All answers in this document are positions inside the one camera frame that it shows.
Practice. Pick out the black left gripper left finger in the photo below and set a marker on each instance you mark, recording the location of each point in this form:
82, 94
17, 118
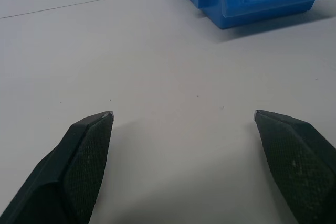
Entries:
76, 166

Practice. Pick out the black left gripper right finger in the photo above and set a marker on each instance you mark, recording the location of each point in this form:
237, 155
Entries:
296, 166

